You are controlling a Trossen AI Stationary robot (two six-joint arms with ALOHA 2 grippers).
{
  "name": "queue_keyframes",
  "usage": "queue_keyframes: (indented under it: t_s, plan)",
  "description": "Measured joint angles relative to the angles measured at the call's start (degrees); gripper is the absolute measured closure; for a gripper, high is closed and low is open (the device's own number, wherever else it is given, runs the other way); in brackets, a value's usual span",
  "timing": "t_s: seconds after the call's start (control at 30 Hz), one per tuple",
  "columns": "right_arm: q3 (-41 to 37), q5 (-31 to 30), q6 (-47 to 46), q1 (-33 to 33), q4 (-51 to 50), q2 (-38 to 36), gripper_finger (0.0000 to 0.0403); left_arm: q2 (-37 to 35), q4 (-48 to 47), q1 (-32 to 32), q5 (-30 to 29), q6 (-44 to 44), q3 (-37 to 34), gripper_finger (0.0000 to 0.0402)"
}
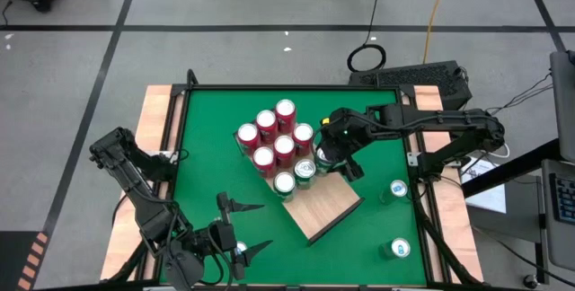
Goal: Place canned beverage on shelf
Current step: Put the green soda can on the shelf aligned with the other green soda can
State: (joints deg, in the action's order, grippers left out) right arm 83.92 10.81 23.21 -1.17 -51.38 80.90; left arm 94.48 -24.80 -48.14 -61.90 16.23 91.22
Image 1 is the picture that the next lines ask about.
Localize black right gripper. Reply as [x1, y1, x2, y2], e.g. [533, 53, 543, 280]
[319, 107, 376, 182]

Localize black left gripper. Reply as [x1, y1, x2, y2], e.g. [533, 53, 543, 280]
[196, 190, 274, 282]

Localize green Sprite can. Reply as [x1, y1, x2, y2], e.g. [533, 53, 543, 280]
[313, 145, 337, 178]
[293, 158, 318, 190]
[272, 172, 298, 203]

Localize red Fanta can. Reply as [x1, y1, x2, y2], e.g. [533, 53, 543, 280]
[272, 134, 296, 169]
[236, 122, 262, 156]
[273, 98, 297, 134]
[254, 109, 279, 145]
[252, 145, 278, 180]
[291, 122, 315, 157]

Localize wooden board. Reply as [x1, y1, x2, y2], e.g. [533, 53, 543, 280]
[233, 131, 366, 245]

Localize green table mat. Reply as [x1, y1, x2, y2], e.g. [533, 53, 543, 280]
[159, 89, 428, 286]

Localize black computer case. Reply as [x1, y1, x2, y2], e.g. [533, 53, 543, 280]
[349, 59, 473, 112]

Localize white paper sheet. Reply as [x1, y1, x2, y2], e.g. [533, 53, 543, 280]
[460, 155, 508, 215]

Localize black keyboard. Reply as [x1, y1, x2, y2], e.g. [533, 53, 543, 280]
[548, 172, 575, 225]

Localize grey keyboard tray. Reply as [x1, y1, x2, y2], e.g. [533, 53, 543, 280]
[541, 159, 575, 272]

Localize grey monitor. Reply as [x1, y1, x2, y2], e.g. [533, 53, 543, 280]
[550, 50, 575, 164]

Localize black mat orange stripes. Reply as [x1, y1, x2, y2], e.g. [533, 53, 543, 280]
[0, 230, 50, 291]

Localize black coiled cable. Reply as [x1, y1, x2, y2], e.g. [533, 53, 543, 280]
[346, 0, 387, 73]

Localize black aluminium rig frame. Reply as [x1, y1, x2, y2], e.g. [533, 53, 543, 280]
[101, 68, 486, 291]

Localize white cable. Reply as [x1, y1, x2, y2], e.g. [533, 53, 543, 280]
[489, 142, 512, 160]

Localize black desk frame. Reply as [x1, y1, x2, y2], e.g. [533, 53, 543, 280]
[461, 137, 562, 198]

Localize orange extension cable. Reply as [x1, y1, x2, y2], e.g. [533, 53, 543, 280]
[421, 0, 453, 66]

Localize black cable bundle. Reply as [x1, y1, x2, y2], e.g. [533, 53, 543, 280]
[484, 70, 553, 117]

